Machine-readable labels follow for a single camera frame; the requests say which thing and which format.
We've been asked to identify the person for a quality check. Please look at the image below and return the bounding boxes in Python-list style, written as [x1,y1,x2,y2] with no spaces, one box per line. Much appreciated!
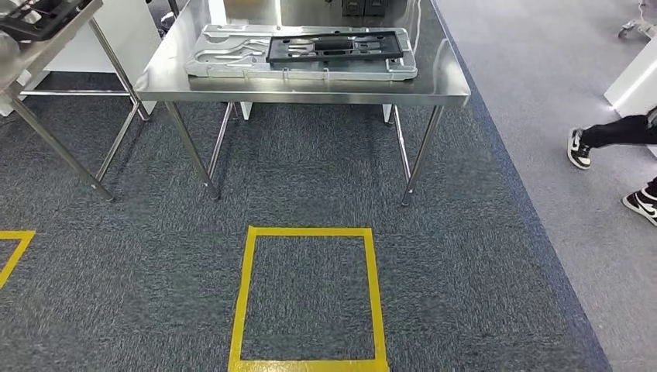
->
[566,105,657,227]

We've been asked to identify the black plastic mounting plate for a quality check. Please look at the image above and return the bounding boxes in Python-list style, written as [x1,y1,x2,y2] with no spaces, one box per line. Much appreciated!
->
[0,0,86,42]
[266,30,405,65]

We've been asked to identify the stainless steel workbench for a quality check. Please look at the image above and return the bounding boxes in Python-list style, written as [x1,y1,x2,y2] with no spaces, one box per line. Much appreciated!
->
[134,0,472,208]

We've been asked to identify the white partition board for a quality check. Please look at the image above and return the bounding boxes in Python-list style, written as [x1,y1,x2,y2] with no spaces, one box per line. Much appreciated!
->
[604,38,657,157]

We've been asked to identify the stamped silver metal panel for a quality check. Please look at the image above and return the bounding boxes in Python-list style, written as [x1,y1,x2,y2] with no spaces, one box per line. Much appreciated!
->
[184,24,418,83]

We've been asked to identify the grey wheeled chair base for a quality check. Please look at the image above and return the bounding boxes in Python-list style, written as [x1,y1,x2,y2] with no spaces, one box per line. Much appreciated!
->
[618,0,657,40]

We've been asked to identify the stainless steel table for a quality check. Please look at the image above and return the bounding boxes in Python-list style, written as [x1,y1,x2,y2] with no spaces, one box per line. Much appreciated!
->
[0,0,151,203]

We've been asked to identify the white cabinet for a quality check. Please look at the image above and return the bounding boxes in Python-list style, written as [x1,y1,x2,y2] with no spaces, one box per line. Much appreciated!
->
[43,0,163,116]

